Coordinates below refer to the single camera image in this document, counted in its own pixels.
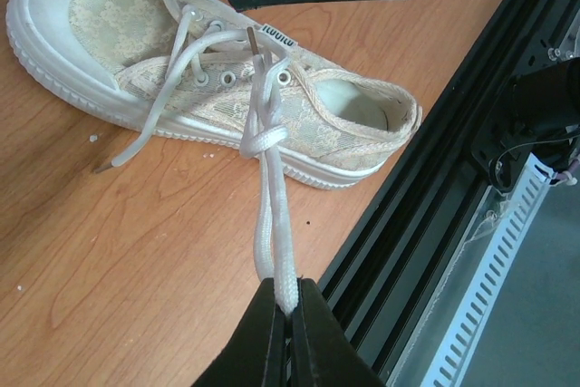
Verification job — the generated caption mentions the light blue slotted cable duct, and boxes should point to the light blue slotted cable duct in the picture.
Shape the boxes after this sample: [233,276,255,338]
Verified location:
[411,154,554,386]

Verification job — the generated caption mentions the black aluminium frame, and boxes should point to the black aluminium frame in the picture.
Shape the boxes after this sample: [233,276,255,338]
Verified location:
[321,0,579,379]

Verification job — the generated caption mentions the grey metal base plate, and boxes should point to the grey metal base plate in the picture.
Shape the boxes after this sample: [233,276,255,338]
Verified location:
[387,184,579,386]

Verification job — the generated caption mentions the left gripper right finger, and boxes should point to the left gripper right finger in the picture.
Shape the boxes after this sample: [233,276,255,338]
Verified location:
[288,278,384,387]

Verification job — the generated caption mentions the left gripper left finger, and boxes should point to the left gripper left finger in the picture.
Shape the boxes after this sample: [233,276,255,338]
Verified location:
[194,278,286,387]

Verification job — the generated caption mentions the cream white lace sneaker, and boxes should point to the cream white lace sneaker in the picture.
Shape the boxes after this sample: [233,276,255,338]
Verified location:
[5,0,422,189]

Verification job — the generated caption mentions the white shoelace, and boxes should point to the white shoelace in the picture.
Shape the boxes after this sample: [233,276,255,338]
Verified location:
[95,5,299,315]

